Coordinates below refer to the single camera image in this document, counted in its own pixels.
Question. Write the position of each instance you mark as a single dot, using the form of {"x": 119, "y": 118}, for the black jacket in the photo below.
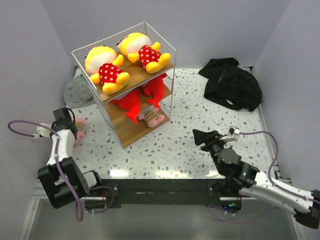
{"x": 230, "y": 86}

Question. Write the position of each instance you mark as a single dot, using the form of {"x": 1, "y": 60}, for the grey cloth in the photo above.
{"x": 77, "y": 93}

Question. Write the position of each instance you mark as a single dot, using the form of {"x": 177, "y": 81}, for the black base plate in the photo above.
{"x": 202, "y": 192}

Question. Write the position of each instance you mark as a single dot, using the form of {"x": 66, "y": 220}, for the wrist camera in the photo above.
{"x": 232, "y": 135}
{"x": 43, "y": 130}

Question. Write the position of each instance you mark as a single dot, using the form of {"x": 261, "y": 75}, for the pink plush striped hat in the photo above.
{"x": 151, "y": 116}
{"x": 80, "y": 123}

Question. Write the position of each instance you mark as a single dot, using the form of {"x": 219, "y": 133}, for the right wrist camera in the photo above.
{"x": 232, "y": 135}

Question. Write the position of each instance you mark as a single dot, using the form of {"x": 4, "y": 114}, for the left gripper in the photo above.
{"x": 53, "y": 126}

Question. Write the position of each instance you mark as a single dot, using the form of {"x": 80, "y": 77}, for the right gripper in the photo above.
{"x": 200, "y": 138}

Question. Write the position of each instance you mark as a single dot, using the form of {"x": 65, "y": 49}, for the red shark plush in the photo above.
{"x": 155, "y": 88}
{"x": 131, "y": 103}

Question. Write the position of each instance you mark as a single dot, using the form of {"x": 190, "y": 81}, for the white wire wooden shelf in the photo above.
{"x": 126, "y": 131}

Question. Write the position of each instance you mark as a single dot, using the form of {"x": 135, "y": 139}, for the yellow plush red dotted dress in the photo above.
{"x": 102, "y": 64}

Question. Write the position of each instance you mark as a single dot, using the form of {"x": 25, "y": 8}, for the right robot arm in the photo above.
{"x": 242, "y": 178}

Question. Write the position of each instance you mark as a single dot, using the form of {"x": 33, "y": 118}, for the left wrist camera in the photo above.
{"x": 43, "y": 130}

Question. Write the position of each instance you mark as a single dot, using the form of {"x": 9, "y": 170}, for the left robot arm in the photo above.
{"x": 61, "y": 178}

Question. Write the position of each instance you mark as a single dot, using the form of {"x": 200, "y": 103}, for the red shark plush front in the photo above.
{"x": 131, "y": 103}

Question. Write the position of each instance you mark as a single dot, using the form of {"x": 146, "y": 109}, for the red shark plush back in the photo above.
{"x": 155, "y": 88}

